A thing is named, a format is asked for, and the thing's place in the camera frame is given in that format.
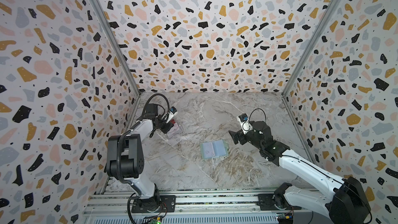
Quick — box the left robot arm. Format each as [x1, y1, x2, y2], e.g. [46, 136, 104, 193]
[106, 103, 177, 213]

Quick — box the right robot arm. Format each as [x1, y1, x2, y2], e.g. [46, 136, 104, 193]
[229, 120, 373, 224]

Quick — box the clear acrylic card box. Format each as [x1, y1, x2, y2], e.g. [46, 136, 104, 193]
[166, 119, 183, 140]

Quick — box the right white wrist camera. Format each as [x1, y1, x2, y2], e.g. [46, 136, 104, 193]
[237, 113, 253, 134]

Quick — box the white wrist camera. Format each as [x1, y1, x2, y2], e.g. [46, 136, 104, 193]
[237, 113, 253, 134]
[166, 106, 178, 123]

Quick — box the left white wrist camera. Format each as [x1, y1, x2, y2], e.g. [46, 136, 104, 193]
[166, 106, 178, 123]

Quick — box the right thin black cable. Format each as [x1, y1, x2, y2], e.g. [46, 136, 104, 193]
[248, 108, 267, 123]

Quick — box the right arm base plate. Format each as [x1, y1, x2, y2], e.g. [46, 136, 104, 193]
[257, 194, 302, 211]

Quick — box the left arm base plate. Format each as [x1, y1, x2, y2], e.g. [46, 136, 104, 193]
[131, 195, 176, 214]

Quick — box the aluminium front rail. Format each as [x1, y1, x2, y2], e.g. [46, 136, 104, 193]
[83, 186, 331, 218]

